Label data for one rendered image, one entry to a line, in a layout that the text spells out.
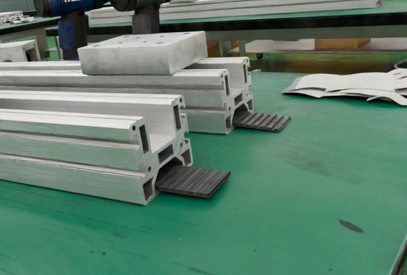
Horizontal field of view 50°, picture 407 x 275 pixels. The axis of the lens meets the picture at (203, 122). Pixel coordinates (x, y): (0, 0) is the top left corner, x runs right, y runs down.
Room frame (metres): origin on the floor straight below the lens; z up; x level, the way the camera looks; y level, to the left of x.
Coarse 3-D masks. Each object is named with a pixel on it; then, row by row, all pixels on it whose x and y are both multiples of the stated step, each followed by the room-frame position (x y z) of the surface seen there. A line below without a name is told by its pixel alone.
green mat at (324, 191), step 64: (320, 128) 0.52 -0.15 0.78; (384, 128) 0.49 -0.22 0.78; (0, 192) 0.45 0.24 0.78; (64, 192) 0.43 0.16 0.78; (256, 192) 0.38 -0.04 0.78; (320, 192) 0.36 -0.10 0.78; (384, 192) 0.35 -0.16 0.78; (0, 256) 0.32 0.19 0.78; (64, 256) 0.31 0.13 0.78; (128, 256) 0.30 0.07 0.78; (192, 256) 0.29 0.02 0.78; (256, 256) 0.28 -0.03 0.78; (320, 256) 0.27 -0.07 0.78; (384, 256) 0.26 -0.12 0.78
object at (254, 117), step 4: (256, 112) 0.60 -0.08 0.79; (248, 116) 0.58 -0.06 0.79; (252, 116) 0.58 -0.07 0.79; (256, 116) 0.58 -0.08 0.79; (260, 116) 0.58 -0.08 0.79; (244, 120) 0.57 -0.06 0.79; (248, 120) 0.57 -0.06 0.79; (252, 120) 0.57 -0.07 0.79; (256, 120) 0.57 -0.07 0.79; (240, 124) 0.56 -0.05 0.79; (244, 124) 0.56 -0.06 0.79; (248, 124) 0.55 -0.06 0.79; (252, 124) 0.55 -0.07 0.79
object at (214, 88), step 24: (0, 72) 0.78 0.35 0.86; (24, 72) 0.74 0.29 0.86; (48, 72) 0.71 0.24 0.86; (72, 72) 0.69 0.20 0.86; (192, 72) 0.57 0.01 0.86; (216, 72) 0.55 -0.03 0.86; (240, 72) 0.61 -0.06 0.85; (192, 96) 0.56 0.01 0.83; (216, 96) 0.54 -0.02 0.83; (240, 96) 0.60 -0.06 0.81; (192, 120) 0.57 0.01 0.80; (216, 120) 0.55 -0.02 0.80
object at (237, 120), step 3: (240, 111) 0.61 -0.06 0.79; (243, 111) 0.61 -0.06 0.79; (249, 111) 0.60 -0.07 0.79; (237, 114) 0.59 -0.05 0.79; (240, 114) 0.60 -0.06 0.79; (243, 114) 0.59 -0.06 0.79; (246, 114) 0.59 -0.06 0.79; (249, 114) 0.60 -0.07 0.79; (234, 117) 0.58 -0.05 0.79; (237, 117) 0.59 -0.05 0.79; (240, 117) 0.58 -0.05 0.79; (243, 117) 0.58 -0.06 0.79; (246, 117) 0.59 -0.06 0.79; (234, 120) 0.58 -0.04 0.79; (237, 120) 0.57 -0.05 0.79; (240, 120) 0.57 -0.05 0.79; (234, 123) 0.56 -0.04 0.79; (237, 123) 0.56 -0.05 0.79; (237, 126) 0.56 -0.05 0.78
